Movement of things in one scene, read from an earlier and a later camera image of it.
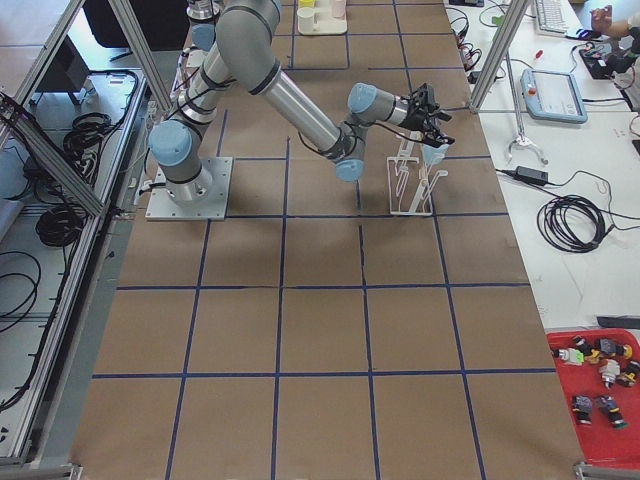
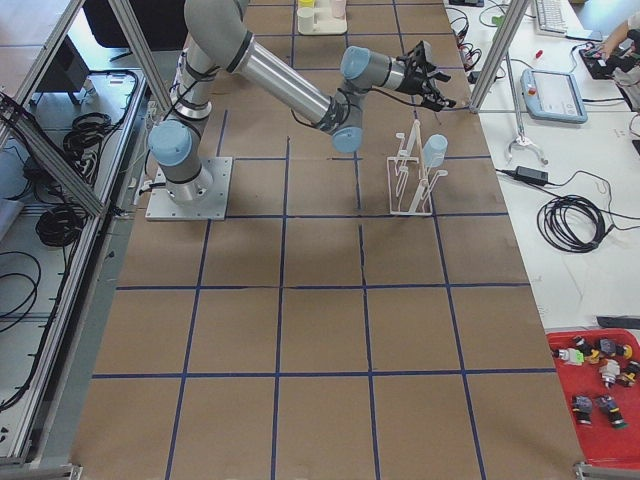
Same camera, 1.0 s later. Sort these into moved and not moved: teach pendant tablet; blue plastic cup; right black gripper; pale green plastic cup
Moved: right black gripper
Not moved: teach pendant tablet; blue plastic cup; pale green plastic cup
